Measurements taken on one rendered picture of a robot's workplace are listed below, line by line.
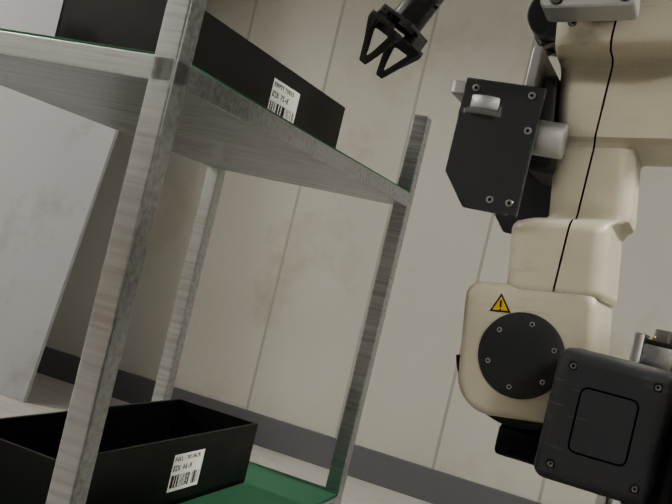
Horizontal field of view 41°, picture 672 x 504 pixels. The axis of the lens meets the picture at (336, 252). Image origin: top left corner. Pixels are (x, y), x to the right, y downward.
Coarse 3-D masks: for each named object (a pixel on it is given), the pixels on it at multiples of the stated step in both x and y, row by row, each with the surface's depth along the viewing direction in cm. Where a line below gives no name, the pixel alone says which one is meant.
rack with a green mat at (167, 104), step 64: (192, 0) 91; (0, 64) 107; (64, 64) 96; (128, 64) 93; (128, 128) 149; (192, 128) 126; (256, 128) 110; (128, 192) 91; (384, 192) 158; (128, 256) 90; (192, 256) 187; (384, 256) 172; (128, 320) 93; (64, 448) 91
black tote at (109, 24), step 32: (64, 0) 116; (96, 0) 114; (128, 0) 112; (160, 0) 110; (64, 32) 115; (96, 32) 114; (128, 32) 112; (224, 32) 121; (192, 64) 116; (224, 64) 123; (256, 64) 130; (256, 96) 132; (288, 96) 141; (320, 96) 152; (320, 128) 155
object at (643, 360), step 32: (576, 352) 96; (640, 352) 105; (576, 384) 95; (608, 384) 94; (640, 384) 93; (576, 416) 95; (608, 416) 94; (640, 416) 93; (512, 448) 111; (544, 448) 96; (576, 448) 95; (608, 448) 93; (640, 448) 92; (576, 480) 94; (608, 480) 93; (640, 480) 92
